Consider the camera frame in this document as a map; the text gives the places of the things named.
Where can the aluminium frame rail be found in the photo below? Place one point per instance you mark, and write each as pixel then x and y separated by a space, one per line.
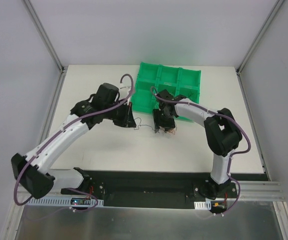
pixel 262 191

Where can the green compartment tray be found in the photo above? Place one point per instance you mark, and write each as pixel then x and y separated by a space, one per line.
pixel 176 80

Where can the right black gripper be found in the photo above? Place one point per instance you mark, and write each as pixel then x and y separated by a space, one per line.
pixel 163 121

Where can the right white cable duct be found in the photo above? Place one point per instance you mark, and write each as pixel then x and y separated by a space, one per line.
pixel 202 205

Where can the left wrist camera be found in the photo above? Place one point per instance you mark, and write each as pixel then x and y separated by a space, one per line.
pixel 124 90

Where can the right aluminium post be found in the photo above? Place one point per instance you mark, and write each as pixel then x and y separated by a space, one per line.
pixel 261 33

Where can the aluminium post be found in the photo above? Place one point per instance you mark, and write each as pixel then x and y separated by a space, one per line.
pixel 43 34
pixel 261 33

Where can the left aluminium post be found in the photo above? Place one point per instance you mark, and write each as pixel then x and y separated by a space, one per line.
pixel 43 34

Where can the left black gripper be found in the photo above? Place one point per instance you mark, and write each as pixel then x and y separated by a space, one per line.
pixel 125 116

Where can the white cable duct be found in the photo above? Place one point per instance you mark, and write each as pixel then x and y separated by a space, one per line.
pixel 67 202
pixel 202 205

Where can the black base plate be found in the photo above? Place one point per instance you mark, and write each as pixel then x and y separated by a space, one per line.
pixel 164 190

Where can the left white cable duct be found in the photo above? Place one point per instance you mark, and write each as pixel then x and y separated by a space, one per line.
pixel 67 202

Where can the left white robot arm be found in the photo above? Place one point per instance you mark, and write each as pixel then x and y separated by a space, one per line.
pixel 33 170

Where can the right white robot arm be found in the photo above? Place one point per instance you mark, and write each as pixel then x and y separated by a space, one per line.
pixel 222 135

